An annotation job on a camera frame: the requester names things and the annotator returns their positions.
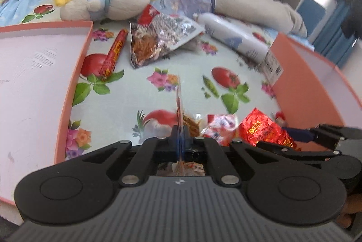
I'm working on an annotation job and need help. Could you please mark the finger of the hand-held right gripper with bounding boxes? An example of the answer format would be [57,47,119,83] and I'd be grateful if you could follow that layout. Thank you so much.
[256,141,343,163]
[281,123,362,150]

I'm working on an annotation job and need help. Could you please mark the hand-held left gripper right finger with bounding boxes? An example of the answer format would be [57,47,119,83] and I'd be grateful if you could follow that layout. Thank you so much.
[181,126,286,186]

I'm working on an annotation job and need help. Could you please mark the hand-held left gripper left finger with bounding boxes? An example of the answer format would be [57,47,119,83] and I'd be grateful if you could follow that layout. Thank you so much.
[65,126,181,186]

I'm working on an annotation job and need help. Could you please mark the red label clear snack packet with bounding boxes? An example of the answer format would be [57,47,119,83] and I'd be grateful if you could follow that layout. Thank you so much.
[174,75,204,175]

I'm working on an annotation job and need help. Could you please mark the red foil snack packet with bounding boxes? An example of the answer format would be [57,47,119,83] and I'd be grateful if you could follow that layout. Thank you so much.
[239,108,302,150]

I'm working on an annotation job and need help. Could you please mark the pink cardboard box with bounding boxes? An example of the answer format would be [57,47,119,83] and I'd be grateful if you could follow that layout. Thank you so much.
[262,33,362,132]

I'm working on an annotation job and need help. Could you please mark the person's right hand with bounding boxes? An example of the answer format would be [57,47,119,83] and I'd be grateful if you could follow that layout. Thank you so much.
[336,194,362,229]

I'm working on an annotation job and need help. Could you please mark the red white snack packet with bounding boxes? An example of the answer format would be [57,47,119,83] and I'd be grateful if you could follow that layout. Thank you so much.
[201,113,241,146]

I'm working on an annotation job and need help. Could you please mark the fruit printed cloth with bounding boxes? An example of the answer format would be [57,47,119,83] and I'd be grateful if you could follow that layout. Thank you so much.
[0,0,312,160]

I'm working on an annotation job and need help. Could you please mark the clear snack packet with barcode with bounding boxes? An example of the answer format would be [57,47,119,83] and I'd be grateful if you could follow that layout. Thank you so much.
[129,5,205,70]

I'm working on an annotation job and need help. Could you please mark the red sausage stick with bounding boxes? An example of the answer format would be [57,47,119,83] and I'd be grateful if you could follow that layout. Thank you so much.
[100,29,129,81]

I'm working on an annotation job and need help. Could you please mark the blue curtain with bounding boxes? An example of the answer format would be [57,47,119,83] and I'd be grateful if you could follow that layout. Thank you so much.
[314,0,362,70]

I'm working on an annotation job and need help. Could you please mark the white spray bottle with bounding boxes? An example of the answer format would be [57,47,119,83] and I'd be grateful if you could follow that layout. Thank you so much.
[194,12,279,64]

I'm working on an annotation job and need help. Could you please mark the blue chair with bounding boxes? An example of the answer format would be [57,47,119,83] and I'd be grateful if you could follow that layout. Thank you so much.
[295,0,326,30]

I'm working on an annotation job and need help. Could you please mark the pink cardboard box lid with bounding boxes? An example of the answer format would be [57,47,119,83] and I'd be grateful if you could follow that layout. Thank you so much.
[0,21,94,206]

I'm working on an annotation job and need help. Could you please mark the light blue bedsheet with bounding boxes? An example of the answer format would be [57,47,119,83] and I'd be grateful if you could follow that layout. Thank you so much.
[0,0,57,28]

